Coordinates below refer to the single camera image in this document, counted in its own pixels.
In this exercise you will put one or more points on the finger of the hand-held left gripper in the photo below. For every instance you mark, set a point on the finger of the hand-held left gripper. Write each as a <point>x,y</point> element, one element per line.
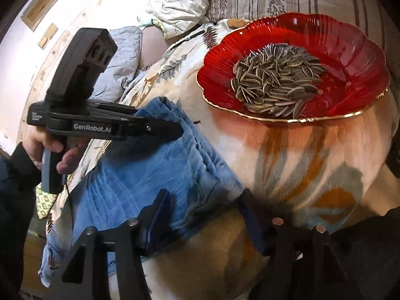
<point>115,107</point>
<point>162,128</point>

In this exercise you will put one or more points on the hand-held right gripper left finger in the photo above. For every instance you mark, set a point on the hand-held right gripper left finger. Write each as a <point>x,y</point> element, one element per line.
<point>159,218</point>

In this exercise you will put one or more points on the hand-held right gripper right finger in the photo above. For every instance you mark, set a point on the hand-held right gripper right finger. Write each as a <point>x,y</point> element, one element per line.
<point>253,225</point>

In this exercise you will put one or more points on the blue denim pants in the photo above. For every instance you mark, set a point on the blue denim pants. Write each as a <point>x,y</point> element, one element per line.
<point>140,175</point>

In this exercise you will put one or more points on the person's left forearm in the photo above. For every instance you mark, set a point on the person's left forearm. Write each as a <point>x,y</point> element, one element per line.
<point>18,175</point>

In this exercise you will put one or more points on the person's left hand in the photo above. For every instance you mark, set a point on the person's left hand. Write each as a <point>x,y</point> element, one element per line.
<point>53,148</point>

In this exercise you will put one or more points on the grey quilted pillow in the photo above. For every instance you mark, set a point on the grey quilted pillow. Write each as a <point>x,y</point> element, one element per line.
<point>125,53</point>

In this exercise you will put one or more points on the leaf print blanket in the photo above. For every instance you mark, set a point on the leaf print blanket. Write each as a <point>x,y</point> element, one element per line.
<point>281,168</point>

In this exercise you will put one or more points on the brown sofa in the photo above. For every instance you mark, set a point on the brown sofa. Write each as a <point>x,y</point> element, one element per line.
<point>151,47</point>

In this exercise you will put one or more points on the light green cloth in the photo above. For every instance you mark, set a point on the light green cloth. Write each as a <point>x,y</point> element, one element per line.
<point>153,22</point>

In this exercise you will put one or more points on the black pen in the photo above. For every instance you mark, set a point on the black pen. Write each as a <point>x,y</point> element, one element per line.
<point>187,36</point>

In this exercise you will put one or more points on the green patterned blanket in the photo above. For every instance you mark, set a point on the green patterned blanket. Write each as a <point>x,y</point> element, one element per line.
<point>43,203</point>

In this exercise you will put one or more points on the white floral pillow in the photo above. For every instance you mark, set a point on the white floral pillow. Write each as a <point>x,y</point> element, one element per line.
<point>178,6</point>

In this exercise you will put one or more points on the pile of sunflower seeds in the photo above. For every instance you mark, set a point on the pile of sunflower seeds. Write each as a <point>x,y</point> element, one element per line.
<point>275,81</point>

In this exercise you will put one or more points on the red glass bowl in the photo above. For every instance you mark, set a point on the red glass bowl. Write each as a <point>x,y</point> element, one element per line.
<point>350,53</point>

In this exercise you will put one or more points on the beige wall plate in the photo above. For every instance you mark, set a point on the beige wall plate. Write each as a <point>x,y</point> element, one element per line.
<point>42,42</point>
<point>51,31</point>

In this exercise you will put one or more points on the beige wall panel frame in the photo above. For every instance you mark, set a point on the beige wall panel frame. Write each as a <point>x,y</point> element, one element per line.
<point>40,6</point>

